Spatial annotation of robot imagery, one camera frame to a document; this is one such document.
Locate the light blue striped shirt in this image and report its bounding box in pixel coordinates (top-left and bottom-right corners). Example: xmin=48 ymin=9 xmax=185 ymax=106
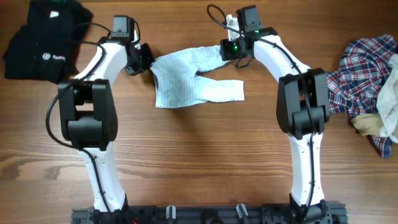
xmin=150 ymin=45 xmax=245 ymax=109

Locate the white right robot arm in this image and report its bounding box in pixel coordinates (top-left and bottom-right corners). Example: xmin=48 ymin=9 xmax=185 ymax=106
xmin=220 ymin=6 xmax=330 ymax=223

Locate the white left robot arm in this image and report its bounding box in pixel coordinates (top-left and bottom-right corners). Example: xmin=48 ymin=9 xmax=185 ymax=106
xmin=57 ymin=16 xmax=154 ymax=213

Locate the black folded polo shirt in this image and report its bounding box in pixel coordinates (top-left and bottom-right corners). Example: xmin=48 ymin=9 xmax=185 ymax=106
xmin=2 ymin=1 xmax=93 ymax=84

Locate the red blue plaid shirt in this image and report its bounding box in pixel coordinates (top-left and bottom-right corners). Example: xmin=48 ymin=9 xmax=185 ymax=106
xmin=326 ymin=34 xmax=397 ymax=158

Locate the beige cloth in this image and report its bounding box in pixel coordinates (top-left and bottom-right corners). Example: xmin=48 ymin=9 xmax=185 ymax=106
xmin=351 ymin=114 xmax=383 ymax=137

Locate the cream white cloth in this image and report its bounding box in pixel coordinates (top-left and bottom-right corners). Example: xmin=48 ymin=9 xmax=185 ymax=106
xmin=376 ymin=54 xmax=397 ymax=143

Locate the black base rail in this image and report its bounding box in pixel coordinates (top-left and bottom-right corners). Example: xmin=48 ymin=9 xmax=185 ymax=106
xmin=71 ymin=200 xmax=348 ymax=224

